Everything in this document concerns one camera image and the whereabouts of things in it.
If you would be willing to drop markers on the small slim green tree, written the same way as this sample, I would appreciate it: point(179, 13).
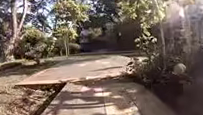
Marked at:
point(66, 42)

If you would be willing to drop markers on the grey wall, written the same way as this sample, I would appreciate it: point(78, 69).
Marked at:
point(198, 38)

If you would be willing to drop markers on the grey concrete slab path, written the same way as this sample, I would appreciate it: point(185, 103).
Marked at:
point(92, 104)

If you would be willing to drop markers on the dark building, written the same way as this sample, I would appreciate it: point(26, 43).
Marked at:
point(102, 40)

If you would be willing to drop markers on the slim tree with shrubs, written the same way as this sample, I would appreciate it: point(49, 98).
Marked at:
point(149, 57)

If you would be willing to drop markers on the tree with pale forked trunk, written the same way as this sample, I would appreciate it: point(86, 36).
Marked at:
point(12, 41)

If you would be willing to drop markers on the leafy green bush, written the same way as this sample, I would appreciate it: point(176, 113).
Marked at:
point(33, 43)

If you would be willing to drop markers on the bare brown dirt ground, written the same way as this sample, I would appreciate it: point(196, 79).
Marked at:
point(15, 104)

